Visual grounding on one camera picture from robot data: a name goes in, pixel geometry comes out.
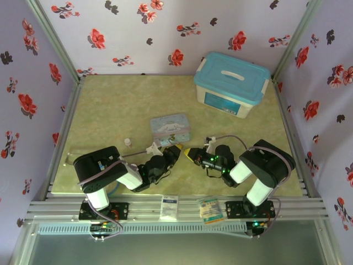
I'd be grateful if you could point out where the blue cartoon dog tin box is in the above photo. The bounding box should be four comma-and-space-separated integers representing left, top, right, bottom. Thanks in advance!
150, 113, 192, 146

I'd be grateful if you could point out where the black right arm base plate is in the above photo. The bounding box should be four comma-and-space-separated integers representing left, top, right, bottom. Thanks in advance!
225, 200, 276, 220

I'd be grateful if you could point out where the aluminium corner post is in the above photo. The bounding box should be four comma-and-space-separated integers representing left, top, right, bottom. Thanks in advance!
271, 0, 323, 81
26, 0, 86, 83

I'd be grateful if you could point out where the white labelled plastic packet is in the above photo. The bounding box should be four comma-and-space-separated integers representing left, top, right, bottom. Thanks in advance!
159, 194, 179, 221

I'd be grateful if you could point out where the clear plastic container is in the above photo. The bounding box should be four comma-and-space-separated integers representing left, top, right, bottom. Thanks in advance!
65, 149, 83, 166

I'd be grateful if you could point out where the grey right arm cable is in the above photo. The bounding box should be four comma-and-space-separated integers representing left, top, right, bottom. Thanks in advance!
212, 134, 297, 240

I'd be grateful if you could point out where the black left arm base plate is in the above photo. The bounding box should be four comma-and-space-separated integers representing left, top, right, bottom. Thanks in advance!
79, 202, 130, 221

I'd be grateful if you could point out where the white storage box blue lid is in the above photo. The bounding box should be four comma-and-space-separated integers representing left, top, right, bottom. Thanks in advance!
193, 51, 271, 120

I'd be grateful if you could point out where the aluminium rail frame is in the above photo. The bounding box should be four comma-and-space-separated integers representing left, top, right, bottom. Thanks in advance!
23, 193, 330, 226

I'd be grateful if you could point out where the small circuit board green light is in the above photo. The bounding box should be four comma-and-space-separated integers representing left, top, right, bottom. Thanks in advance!
90, 224, 114, 241
246, 219, 270, 239

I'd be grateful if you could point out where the green printed plastic packet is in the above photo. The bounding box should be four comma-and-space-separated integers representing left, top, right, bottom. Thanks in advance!
199, 195, 226, 226

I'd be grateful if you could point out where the grey slotted cable duct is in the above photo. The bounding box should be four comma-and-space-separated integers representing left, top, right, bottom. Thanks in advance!
37, 222, 248, 235

